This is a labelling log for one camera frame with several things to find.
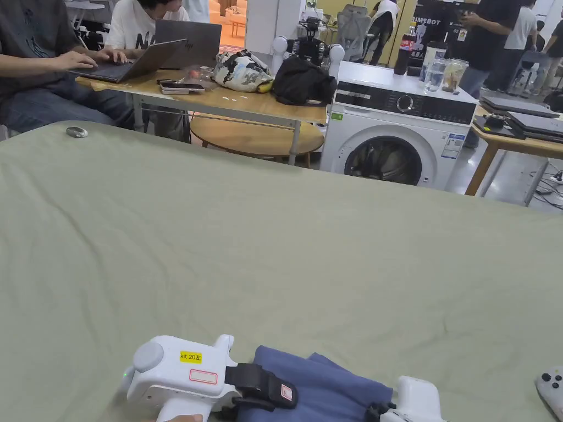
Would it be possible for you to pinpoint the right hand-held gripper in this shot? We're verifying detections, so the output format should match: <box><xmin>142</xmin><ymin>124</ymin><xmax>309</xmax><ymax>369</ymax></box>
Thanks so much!
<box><xmin>366</xmin><ymin>375</ymin><xmax>446</xmax><ymax>422</ymax></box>

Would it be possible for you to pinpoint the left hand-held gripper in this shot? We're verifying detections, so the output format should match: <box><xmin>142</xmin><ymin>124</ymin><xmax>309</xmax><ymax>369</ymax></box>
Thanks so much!
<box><xmin>120</xmin><ymin>334</ymin><xmax>300</xmax><ymax>422</ymax></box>

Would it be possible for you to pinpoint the dark blue shirt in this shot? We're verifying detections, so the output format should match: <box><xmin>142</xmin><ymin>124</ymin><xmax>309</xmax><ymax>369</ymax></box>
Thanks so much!
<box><xmin>232</xmin><ymin>345</ymin><xmax>395</xmax><ymax>422</ymax></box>

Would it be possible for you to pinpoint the bed with pale green sheet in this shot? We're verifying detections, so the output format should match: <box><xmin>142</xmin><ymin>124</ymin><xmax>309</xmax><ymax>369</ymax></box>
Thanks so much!
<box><xmin>0</xmin><ymin>120</ymin><xmax>563</xmax><ymax>422</ymax></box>

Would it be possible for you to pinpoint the white hand controller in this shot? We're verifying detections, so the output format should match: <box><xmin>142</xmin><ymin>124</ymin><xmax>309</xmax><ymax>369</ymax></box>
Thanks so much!
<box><xmin>535</xmin><ymin>365</ymin><xmax>563</xmax><ymax>421</ymax></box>

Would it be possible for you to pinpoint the round low wooden table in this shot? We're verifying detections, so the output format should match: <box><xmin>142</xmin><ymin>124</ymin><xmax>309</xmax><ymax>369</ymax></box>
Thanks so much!
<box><xmin>189</xmin><ymin>113</ymin><xmax>326</xmax><ymax>166</ymax></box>

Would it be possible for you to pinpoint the white washing machine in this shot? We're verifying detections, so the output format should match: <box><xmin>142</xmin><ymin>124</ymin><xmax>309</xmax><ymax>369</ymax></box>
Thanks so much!
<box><xmin>319</xmin><ymin>21</ymin><xmax>480</xmax><ymax>192</ymax></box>

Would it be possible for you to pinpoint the wooden table with dark laptops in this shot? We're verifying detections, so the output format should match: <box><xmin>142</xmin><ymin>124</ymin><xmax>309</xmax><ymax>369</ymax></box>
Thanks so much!
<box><xmin>465</xmin><ymin>94</ymin><xmax>563</xmax><ymax>208</ymax></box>

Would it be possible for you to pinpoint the black and white robot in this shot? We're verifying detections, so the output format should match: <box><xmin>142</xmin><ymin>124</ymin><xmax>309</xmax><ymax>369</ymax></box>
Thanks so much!
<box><xmin>272</xmin><ymin>16</ymin><xmax>346</xmax><ymax>68</ymax></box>

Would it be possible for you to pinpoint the grey office chair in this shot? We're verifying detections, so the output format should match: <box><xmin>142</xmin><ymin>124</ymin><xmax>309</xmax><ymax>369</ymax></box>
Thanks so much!
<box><xmin>336</xmin><ymin>4</ymin><xmax>376</xmax><ymax>63</ymax></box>

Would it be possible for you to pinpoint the group of people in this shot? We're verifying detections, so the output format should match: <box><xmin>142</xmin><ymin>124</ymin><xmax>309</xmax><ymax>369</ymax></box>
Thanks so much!
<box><xmin>501</xmin><ymin>0</ymin><xmax>563</xmax><ymax>98</ymax></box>

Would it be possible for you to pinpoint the white power strip with cables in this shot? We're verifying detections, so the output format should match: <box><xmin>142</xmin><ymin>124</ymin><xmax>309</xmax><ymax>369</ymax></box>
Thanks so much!
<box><xmin>533</xmin><ymin>170</ymin><xmax>563</xmax><ymax>197</ymax></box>

